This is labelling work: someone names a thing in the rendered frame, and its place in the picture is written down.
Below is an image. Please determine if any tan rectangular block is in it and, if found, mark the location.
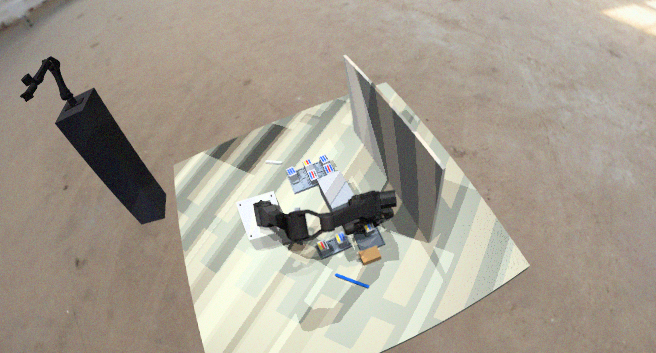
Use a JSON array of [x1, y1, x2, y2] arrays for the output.
[[359, 246, 381, 266]]

